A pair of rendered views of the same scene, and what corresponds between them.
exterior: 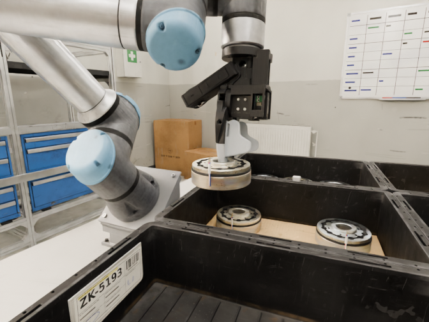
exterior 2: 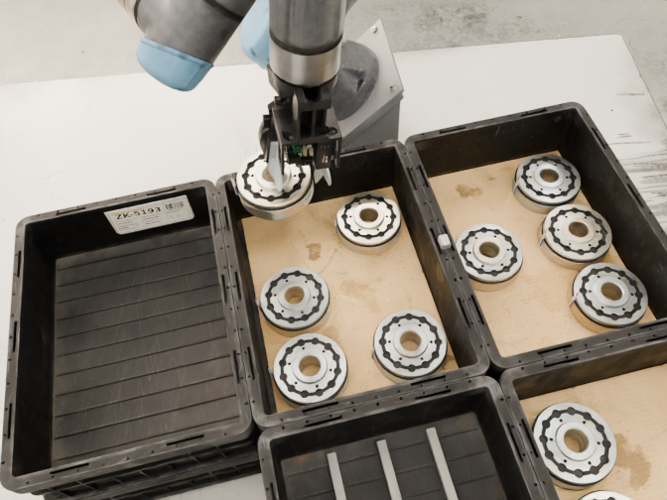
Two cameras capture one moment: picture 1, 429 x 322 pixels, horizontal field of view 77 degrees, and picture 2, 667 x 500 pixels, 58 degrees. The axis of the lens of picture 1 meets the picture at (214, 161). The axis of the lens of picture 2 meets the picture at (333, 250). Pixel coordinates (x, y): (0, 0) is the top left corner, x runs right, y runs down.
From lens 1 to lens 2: 0.77 m
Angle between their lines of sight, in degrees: 64
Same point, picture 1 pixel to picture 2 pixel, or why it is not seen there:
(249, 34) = (279, 68)
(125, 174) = not seen: hidden behind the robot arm
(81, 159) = (247, 33)
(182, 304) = (205, 259)
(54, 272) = (250, 118)
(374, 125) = not seen: outside the picture
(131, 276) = (175, 214)
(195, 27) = (163, 73)
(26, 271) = (235, 98)
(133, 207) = not seen: hidden behind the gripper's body
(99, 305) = (137, 221)
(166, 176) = (387, 81)
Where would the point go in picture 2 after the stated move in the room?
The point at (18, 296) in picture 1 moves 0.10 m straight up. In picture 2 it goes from (209, 127) to (199, 92)
